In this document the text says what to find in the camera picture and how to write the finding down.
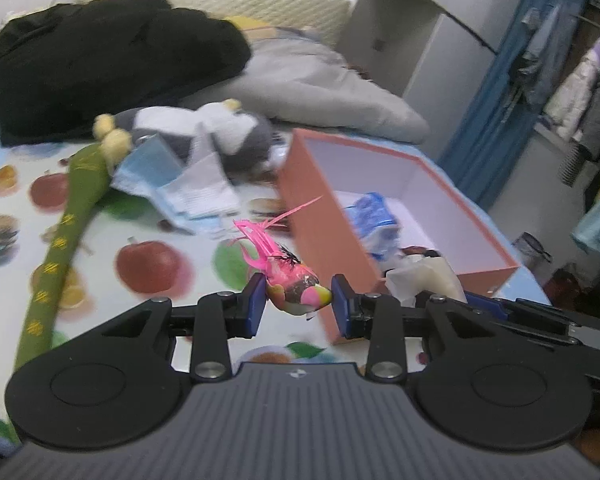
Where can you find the cream quilted headboard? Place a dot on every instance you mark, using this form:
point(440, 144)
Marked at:
point(280, 0)

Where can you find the white plastic bag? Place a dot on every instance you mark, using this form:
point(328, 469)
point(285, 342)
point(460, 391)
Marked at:
point(430, 275)

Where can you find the blue grey hanging garment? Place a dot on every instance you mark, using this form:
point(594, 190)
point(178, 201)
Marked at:
point(540, 50)

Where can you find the black jacket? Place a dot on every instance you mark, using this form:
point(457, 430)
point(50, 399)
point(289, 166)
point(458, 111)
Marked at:
point(105, 60)

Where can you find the long green plush toy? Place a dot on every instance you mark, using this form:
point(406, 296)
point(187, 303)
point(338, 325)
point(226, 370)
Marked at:
point(75, 210)

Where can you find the blue face mask packet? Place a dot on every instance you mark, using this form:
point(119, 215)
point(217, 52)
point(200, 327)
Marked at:
point(150, 165)

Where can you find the yellow pillow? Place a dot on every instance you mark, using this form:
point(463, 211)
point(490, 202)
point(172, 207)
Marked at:
point(245, 22)

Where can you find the orange cardboard box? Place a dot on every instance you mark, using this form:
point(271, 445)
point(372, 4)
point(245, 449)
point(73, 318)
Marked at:
point(320, 210)

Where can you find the blue face mask packets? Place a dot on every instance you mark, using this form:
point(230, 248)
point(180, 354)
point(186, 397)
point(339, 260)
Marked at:
point(200, 195)

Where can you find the grey white penguin plush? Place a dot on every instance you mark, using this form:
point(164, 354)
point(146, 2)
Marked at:
point(240, 140)

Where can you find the fruit printed mat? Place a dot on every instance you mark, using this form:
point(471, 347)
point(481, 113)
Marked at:
point(145, 265)

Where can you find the pink feathered bird toy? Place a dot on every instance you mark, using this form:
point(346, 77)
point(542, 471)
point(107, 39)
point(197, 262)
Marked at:
point(290, 285)

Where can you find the blue curtain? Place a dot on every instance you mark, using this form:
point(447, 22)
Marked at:
point(485, 135)

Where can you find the grey pillow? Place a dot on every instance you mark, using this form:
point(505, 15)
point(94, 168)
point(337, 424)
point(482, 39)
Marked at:
point(305, 85)

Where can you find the white cabinet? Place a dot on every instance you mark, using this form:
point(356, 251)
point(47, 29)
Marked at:
point(430, 50)

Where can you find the small trash bin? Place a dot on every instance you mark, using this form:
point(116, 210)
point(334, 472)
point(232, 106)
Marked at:
point(530, 252)

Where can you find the blue snack packet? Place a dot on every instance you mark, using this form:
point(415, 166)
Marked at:
point(375, 220)

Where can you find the red candy packet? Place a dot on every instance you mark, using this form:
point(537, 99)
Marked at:
point(417, 250)

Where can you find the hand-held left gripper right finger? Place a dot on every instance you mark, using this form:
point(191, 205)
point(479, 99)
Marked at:
point(341, 310)

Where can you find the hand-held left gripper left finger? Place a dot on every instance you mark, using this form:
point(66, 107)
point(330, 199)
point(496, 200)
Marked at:
point(255, 305)

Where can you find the white floral hanging garment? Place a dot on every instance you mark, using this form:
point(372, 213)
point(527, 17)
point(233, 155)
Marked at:
point(575, 95)

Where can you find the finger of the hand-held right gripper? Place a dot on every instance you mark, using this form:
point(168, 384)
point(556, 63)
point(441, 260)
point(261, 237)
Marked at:
point(530, 317)

